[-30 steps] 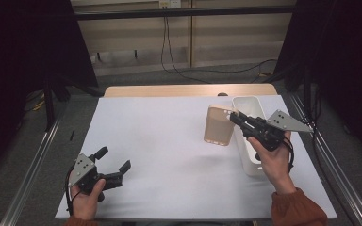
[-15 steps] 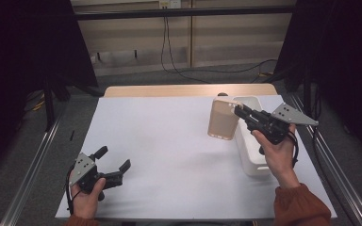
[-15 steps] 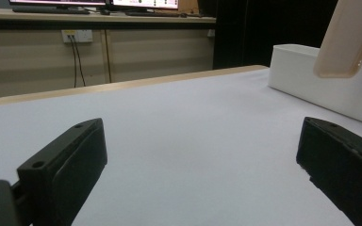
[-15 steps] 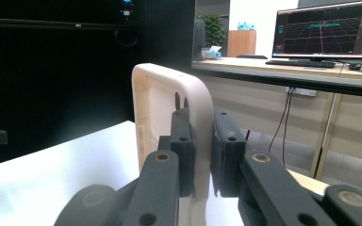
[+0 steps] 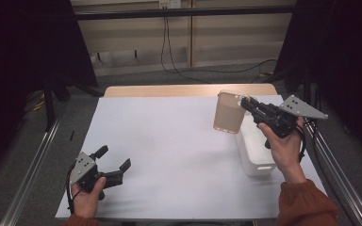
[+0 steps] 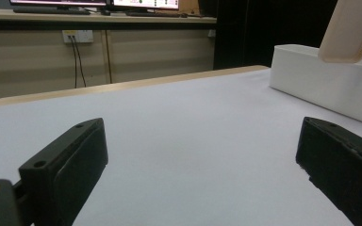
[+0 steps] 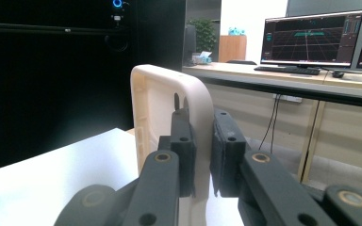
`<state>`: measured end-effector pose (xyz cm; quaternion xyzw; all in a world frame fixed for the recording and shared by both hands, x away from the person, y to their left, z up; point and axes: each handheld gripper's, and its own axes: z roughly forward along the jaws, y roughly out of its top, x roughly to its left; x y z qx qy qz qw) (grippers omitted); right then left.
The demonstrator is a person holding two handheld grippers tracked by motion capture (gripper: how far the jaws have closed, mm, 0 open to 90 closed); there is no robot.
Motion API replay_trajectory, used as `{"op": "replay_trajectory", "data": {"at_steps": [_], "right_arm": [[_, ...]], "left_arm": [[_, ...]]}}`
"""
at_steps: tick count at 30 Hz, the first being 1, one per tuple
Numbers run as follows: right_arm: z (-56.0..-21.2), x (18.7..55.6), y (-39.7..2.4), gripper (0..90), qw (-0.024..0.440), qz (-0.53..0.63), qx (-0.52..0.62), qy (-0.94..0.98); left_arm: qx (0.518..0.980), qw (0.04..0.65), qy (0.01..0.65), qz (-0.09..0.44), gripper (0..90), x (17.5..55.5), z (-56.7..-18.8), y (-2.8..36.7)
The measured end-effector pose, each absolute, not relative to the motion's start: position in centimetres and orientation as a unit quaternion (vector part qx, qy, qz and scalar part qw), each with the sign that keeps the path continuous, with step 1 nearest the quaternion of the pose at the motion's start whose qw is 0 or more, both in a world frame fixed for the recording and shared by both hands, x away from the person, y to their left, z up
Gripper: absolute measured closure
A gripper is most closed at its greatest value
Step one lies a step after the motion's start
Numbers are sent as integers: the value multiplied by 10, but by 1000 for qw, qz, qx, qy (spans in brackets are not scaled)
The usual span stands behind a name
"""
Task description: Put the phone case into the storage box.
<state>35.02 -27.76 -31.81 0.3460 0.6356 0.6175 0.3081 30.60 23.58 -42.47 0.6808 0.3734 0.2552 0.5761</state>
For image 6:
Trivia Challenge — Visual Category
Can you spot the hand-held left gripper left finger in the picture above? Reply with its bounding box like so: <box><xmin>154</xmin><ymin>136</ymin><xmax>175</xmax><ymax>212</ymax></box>
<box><xmin>18</xmin><ymin>117</ymin><xmax>109</xmax><ymax>226</ymax></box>

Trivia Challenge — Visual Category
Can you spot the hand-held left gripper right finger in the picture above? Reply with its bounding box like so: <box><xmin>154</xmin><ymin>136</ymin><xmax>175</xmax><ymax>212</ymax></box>
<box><xmin>295</xmin><ymin>116</ymin><xmax>362</xmax><ymax>226</ymax></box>

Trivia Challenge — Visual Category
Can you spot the white storage box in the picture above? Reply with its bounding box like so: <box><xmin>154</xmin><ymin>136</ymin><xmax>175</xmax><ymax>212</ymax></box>
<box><xmin>269</xmin><ymin>43</ymin><xmax>362</xmax><ymax>129</ymax></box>

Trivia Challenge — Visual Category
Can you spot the peach phone case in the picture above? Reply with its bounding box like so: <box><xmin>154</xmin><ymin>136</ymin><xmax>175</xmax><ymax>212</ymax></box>
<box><xmin>317</xmin><ymin>0</ymin><xmax>362</xmax><ymax>64</ymax></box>

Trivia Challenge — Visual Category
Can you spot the white table mat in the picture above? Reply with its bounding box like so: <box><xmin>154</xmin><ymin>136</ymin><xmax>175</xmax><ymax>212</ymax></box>
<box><xmin>0</xmin><ymin>68</ymin><xmax>362</xmax><ymax>226</ymax></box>

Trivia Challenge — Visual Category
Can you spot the beige office desk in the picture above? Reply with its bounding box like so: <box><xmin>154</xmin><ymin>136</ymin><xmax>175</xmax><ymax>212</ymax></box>
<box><xmin>0</xmin><ymin>8</ymin><xmax>218</xmax><ymax>31</ymax></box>

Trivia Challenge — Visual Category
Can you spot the black keyboard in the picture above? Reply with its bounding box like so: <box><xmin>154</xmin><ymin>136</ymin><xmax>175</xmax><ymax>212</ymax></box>
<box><xmin>124</xmin><ymin>11</ymin><xmax>189</xmax><ymax>19</ymax></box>
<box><xmin>12</xmin><ymin>7</ymin><xmax>91</xmax><ymax>16</ymax></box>

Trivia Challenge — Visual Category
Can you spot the black curtain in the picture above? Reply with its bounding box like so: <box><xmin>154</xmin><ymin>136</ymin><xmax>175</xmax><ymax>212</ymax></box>
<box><xmin>212</xmin><ymin>0</ymin><xmax>362</xmax><ymax>72</ymax></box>

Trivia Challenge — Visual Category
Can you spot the computer monitor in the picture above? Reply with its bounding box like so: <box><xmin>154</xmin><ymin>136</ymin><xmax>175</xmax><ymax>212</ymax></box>
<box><xmin>8</xmin><ymin>0</ymin><xmax>108</xmax><ymax>8</ymax></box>
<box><xmin>112</xmin><ymin>0</ymin><xmax>181</xmax><ymax>10</ymax></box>

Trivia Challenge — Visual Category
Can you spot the black power cable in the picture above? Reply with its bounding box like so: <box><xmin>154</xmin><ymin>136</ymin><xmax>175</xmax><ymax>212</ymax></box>
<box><xmin>70</xmin><ymin>35</ymin><xmax>78</xmax><ymax>89</ymax></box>
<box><xmin>74</xmin><ymin>35</ymin><xmax>88</xmax><ymax>89</ymax></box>

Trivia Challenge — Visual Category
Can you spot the white wall power outlet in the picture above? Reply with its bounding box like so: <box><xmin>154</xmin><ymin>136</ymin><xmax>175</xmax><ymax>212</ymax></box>
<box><xmin>61</xmin><ymin>29</ymin><xmax>94</xmax><ymax>44</ymax></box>

